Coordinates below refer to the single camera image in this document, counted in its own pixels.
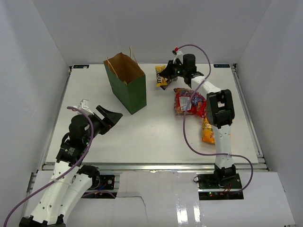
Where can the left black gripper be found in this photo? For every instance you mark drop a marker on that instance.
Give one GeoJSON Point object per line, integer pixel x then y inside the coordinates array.
{"type": "Point", "coordinates": [110, 119]}

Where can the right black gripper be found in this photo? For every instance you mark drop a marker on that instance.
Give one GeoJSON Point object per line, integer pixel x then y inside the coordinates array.
{"type": "Point", "coordinates": [168, 72]}

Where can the yellow m&m candy packet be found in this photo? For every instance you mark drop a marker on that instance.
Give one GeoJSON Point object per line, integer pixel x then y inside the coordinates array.
{"type": "Point", "coordinates": [160, 80]}

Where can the green brown paper bag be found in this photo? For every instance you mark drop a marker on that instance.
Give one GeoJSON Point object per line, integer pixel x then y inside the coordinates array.
{"type": "Point", "coordinates": [127, 81]}

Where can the large red snack bag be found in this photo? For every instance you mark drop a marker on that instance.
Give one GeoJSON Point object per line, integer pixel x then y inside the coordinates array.
{"type": "Point", "coordinates": [183, 103]}

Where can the orange snack bag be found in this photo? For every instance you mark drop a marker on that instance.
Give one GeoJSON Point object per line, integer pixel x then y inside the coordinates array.
{"type": "Point", "coordinates": [207, 132]}

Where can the dark brown chocolate bar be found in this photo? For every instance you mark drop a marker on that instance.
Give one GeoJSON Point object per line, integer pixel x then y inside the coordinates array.
{"type": "Point", "coordinates": [168, 82]}

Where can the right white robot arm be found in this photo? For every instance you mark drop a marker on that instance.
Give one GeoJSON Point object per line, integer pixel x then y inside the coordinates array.
{"type": "Point", "coordinates": [219, 109]}

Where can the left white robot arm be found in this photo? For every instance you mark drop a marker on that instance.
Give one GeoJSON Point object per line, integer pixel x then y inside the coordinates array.
{"type": "Point", "coordinates": [70, 178]}

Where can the right blue corner label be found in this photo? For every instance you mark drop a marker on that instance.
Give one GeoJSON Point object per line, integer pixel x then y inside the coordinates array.
{"type": "Point", "coordinates": [221, 65]}

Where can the blue corner label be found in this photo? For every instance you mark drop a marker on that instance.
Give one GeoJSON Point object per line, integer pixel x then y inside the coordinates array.
{"type": "Point", "coordinates": [221, 65]}
{"type": "Point", "coordinates": [83, 66]}

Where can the left blue corner label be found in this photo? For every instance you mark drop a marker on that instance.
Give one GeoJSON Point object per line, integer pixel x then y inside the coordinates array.
{"type": "Point", "coordinates": [83, 66]}

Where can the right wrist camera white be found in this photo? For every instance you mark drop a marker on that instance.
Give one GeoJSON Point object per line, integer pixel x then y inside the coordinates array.
{"type": "Point", "coordinates": [178, 56]}

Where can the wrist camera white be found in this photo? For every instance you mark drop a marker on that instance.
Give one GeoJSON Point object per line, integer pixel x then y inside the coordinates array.
{"type": "Point", "coordinates": [178, 56]}
{"type": "Point", "coordinates": [84, 106]}

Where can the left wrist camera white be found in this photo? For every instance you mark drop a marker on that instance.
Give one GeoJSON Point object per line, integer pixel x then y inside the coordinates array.
{"type": "Point", "coordinates": [84, 106]}

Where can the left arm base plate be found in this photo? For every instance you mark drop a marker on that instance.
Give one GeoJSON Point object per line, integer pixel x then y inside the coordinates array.
{"type": "Point", "coordinates": [102, 182]}

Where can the aluminium front rail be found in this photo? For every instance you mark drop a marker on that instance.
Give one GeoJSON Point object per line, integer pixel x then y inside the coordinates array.
{"type": "Point", "coordinates": [163, 167]}

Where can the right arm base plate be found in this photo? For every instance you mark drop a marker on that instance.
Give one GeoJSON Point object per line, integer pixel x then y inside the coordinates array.
{"type": "Point", "coordinates": [211, 190]}

